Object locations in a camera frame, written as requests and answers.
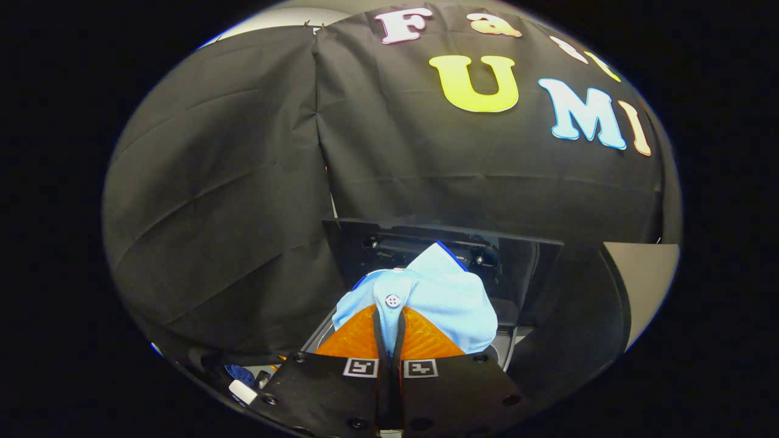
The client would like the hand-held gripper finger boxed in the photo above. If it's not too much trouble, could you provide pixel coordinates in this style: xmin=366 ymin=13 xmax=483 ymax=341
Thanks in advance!
xmin=259 ymin=304 xmax=390 ymax=436
xmin=389 ymin=306 xmax=530 ymax=436

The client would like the light blue collared shirt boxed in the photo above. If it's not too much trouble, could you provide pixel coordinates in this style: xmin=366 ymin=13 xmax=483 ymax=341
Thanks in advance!
xmin=332 ymin=242 xmax=498 ymax=355

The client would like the small white block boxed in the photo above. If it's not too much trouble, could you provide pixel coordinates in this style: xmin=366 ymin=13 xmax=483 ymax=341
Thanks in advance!
xmin=229 ymin=379 xmax=259 ymax=406

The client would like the small blue object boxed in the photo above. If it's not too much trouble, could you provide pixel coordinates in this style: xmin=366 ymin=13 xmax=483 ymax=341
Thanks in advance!
xmin=224 ymin=364 xmax=257 ymax=388

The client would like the black backdrop cloth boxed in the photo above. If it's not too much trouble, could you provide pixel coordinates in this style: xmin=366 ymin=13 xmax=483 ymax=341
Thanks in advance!
xmin=102 ymin=3 xmax=682 ymax=361

